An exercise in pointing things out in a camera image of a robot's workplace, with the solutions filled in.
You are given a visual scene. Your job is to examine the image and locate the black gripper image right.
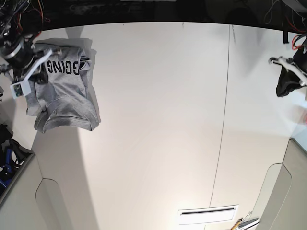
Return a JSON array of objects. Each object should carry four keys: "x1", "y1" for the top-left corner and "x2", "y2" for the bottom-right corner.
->
[{"x1": 268, "y1": 46, "x2": 307, "y2": 97}]

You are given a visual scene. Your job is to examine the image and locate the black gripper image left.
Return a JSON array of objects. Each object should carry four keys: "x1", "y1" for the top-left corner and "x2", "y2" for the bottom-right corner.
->
[{"x1": 0, "y1": 38, "x2": 49, "y2": 84}]

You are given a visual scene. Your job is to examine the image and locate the grey T-shirt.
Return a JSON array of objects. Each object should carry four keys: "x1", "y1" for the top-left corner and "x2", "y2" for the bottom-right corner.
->
[{"x1": 26, "y1": 41, "x2": 100, "y2": 133}]

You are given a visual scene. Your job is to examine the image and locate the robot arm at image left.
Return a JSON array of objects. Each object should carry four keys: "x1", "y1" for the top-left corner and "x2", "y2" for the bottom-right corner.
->
[{"x1": 0, "y1": 0, "x2": 67, "y2": 85}]

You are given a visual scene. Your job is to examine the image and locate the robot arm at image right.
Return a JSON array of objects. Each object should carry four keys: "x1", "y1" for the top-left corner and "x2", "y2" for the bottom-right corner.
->
[{"x1": 268, "y1": 0, "x2": 307, "y2": 97}]

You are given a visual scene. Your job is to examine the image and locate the blue and black clutter left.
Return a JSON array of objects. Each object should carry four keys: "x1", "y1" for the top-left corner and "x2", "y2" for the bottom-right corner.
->
[{"x1": 0, "y1": 124, "x2": 32, "y2": 194}]

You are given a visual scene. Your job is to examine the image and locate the yellow pencil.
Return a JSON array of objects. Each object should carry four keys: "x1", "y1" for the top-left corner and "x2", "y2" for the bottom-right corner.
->
[{"x1": 231, "y1": 218, "x2": 243, "y2": 230}]

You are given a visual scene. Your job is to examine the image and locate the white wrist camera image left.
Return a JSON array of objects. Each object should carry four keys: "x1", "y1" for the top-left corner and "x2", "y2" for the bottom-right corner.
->
[{"x1": 10, "y1": 81, "x2": 31, "y2": 99}]

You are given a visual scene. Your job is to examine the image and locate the grey hanging cable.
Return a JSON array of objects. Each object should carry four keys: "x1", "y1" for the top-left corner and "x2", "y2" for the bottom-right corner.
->
[{"x1": 263, "y1": 0, "x2": 279, "y2": 24}]

